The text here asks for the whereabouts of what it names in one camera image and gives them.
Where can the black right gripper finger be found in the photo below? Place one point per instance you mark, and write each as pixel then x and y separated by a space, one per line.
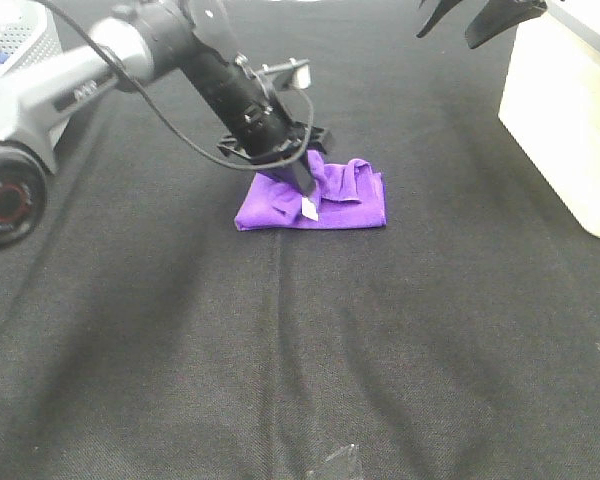
pixel 498 16
pixel 434 11

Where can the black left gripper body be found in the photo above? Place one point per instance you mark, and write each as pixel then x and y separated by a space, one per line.
pixel 301 139

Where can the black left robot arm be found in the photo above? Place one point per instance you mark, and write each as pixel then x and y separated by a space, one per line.
pixel 135 46

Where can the white storage bin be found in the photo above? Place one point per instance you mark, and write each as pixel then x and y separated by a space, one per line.
pixel 551 103

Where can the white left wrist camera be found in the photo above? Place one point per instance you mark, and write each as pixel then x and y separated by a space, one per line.
pixel 299 74

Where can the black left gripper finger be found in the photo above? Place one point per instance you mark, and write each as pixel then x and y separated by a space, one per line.
pixel 298 175

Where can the purple microfibre towel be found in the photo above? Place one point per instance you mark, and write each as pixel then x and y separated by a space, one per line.
pixel 347 196

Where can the grey perforated laundry basket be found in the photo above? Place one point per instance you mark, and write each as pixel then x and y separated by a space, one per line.
pixel 20 45

